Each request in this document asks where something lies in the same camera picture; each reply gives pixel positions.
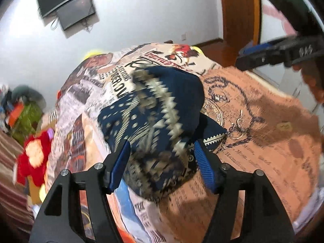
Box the dark grey bag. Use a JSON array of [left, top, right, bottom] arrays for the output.
[[11, 85, 46, 107]]

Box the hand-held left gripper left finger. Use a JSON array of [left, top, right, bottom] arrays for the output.
[[29, 140, 131, 243]]

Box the red and yellow plush garment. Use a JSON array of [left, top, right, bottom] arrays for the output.
[[16, 131, 51, 188]]

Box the newspaper print blanket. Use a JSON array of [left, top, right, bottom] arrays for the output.
[[44, 42, 324, 243]]

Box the yellow pillow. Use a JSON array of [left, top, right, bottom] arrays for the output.
[[83, 50, 108, 61]]

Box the dark wall screen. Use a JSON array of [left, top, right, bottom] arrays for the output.
[[56, 0, 97, 31]]

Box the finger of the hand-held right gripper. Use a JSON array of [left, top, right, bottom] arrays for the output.
[[239, 35, 299, 56], [235, 48, 299, 72]]

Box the wooden skirting board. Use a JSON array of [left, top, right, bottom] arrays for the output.
[[194, 38, 224, 54]]

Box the yellow cloth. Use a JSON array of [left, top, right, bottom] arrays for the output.
[[27, 177, 47, 205]]

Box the orange cloth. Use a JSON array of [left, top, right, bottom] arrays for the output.
[[7, 105, 26, 124]]

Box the green cloth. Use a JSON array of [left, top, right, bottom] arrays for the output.
[[11, 102, 45, 144]]

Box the brown striped cloth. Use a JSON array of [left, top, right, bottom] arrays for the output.
[[0, 129, 35, 219]]

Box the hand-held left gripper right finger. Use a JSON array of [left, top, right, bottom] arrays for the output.
[[194, 140, 295, 243]]

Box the person's right hand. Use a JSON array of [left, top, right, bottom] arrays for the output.
[[292, 60, 324, 102]]

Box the wooden door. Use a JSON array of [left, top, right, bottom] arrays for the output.
[[219, 0, 262, 67]]

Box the navy patterned hoodie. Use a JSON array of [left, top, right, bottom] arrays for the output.
[[97, 66, 227, 203]]

